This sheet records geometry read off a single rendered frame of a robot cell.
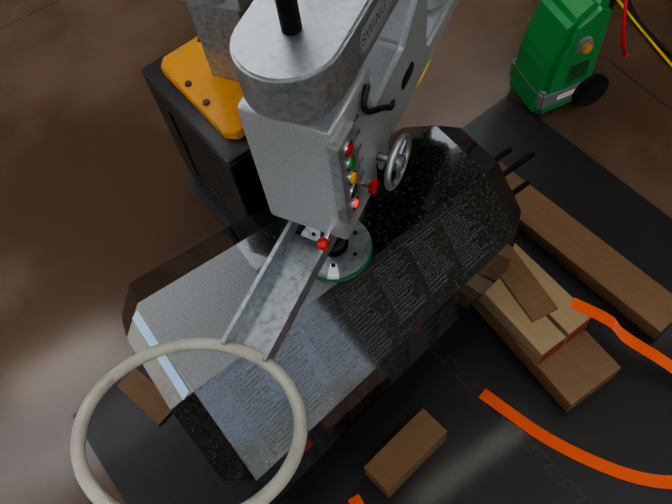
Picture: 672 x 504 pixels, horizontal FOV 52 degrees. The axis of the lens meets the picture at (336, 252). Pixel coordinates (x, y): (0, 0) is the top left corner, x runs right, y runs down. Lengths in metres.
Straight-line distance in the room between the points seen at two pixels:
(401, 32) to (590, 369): 1.51
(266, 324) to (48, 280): 1.78
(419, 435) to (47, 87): 2.65
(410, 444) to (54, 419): 1.41
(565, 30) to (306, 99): 1.96
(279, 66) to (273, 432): 1.13
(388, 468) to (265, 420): 0.64
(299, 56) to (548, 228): 1.86
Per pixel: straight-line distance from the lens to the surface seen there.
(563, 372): 2.71
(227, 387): 1.99
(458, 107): 3.45
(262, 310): 1.72
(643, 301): 2.91
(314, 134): 1.40
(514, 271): 2.72
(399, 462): 2.54
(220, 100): 2.54
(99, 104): 3.84
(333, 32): 1.35
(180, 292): 2.10
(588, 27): 3.16
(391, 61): 1.71
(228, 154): 2.44
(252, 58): 1.33
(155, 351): 1.68
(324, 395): 2.08
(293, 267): 1.76
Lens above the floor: 2.61
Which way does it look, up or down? 60 degrees down
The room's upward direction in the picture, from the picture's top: 11 degrees counter-clockwise
